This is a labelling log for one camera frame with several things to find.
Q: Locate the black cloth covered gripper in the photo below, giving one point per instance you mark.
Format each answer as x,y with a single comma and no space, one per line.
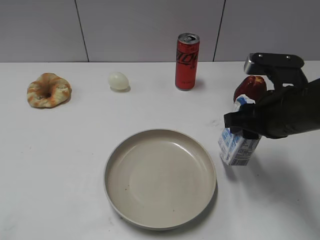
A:
294,111

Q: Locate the blue white milk carton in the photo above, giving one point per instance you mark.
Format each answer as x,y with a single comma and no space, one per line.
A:
236,150

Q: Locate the beige round plate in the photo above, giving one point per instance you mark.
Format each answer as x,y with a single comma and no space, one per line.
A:
159,179

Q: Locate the dark red wax apple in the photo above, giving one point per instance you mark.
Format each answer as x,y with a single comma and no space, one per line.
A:
252,86

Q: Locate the red soda can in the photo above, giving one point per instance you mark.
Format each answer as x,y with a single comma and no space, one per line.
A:
187,52

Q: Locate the white egg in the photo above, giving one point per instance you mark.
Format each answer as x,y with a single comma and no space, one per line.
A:
118,81

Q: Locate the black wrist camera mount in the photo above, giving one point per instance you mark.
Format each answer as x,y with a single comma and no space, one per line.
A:
280,69

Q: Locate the ring shaped bread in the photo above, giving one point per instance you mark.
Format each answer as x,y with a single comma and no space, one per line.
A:
48,91

